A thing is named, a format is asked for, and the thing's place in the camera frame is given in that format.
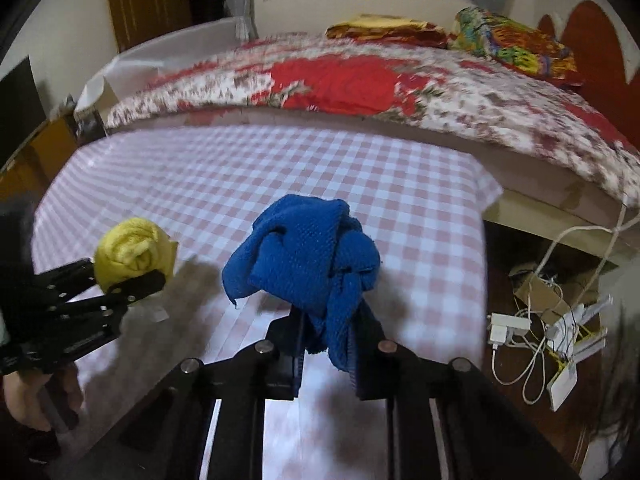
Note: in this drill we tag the pink checked tablecloth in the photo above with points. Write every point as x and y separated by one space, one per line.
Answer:
250 175

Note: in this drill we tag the black television screen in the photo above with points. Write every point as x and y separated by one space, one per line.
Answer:
20 115

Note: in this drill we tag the blue cloth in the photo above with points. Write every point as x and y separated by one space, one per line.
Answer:
300 255

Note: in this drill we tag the colourful patterned pillow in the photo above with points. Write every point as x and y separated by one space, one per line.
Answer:
515 42

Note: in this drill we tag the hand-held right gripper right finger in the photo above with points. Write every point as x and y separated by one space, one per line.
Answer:
369 367

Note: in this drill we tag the brown wooden cabinet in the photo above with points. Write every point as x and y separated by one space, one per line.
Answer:
45 160

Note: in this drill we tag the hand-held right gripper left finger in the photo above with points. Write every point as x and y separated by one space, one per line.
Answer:
284 355

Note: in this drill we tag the floral red bed blanket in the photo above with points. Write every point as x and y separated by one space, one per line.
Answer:
350 80

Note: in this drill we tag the brown wooden door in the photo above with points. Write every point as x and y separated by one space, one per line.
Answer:
150 5

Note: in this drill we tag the person's left hand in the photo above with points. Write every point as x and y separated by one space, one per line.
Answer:
22 400

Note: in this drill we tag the small white network box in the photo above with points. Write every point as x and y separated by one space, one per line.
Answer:
562 332

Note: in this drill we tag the cardboard box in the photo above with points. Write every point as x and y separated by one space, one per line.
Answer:
540 290

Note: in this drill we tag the white bed footboard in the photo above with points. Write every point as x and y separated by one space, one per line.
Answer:
165 52

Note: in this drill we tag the beige bed frame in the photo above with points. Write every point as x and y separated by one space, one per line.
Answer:
545 220

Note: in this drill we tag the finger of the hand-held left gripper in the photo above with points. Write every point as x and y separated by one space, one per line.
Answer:
65 277
135 287

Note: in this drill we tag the folded yellow red blanket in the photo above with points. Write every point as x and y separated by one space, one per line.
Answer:
390 30

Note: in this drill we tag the red wooden headboard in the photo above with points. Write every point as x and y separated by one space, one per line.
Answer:
595 35

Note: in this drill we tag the yellow cloth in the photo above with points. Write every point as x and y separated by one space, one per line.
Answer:
130 252

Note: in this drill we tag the white router with antennas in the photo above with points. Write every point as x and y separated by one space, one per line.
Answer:
565 380

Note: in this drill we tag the white power strip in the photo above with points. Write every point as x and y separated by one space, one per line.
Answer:
507 330

